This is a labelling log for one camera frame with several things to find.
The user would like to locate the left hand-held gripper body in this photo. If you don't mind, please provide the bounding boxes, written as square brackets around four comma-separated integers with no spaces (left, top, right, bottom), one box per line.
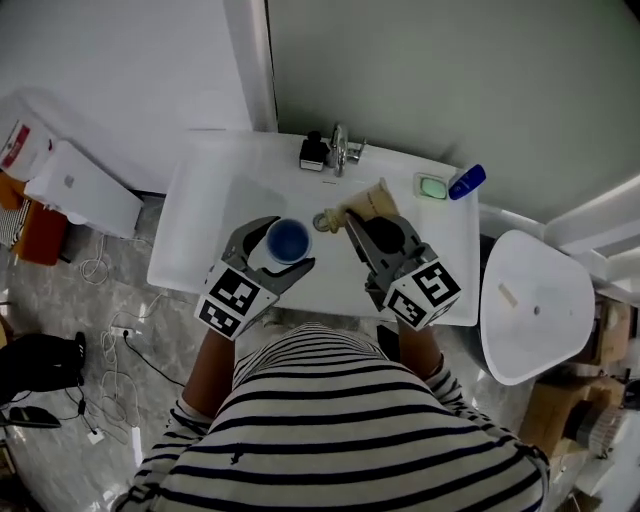
[194,244,280,342]

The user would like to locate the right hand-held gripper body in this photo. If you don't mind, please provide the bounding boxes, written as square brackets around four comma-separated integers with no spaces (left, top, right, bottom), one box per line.
[365,242,461,331]

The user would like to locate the blue cup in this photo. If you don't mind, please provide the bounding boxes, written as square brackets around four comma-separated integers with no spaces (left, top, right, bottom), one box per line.
[263,217,315,265]

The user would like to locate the person's left forearm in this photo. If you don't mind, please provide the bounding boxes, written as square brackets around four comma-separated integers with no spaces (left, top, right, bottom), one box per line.
[180,327,237,419]

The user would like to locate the person's right forearm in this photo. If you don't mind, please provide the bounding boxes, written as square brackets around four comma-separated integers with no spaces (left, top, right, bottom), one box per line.
[397,319,446,382]

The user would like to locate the white sink counter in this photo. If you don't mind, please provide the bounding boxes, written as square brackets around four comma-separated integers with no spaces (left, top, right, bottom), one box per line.
[146,128,481,327]

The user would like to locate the blue bottle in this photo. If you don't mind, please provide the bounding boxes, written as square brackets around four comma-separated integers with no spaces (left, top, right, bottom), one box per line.
[447,163,488,201]

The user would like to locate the chrome faucet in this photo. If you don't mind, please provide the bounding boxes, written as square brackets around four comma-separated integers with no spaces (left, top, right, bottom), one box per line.
[327,122,368,179]

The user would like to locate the black bottle on white base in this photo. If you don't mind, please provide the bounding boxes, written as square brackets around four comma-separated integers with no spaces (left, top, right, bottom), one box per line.
[298,130,327,174]

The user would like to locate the white toilet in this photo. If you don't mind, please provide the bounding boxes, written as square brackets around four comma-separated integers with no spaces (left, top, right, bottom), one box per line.
[472,228,597,387]

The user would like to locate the white appliance box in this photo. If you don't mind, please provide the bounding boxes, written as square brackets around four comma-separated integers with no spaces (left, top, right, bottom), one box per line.
[23,139,146,240]

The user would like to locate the striped shirt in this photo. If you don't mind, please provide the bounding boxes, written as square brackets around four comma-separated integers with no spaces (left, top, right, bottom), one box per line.
[112,322,551,512]

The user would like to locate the cardboard box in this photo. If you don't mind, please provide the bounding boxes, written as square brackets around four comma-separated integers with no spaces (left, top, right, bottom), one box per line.
[518,378,627,459]
[593,298,633,367]

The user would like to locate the white machine with red label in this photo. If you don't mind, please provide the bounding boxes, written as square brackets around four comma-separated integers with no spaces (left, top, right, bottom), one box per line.
[0,87,67,182]

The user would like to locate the black cable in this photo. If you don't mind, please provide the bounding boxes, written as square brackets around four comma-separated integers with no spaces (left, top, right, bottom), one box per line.
[123,333,187,390]

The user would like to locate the white cable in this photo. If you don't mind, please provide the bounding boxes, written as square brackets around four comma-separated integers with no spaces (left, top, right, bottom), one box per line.
[98,288,169,446]
[79,233,151,282]

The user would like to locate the white door frame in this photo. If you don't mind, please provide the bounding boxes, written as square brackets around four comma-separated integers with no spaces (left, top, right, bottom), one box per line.
[222,0,279,134]

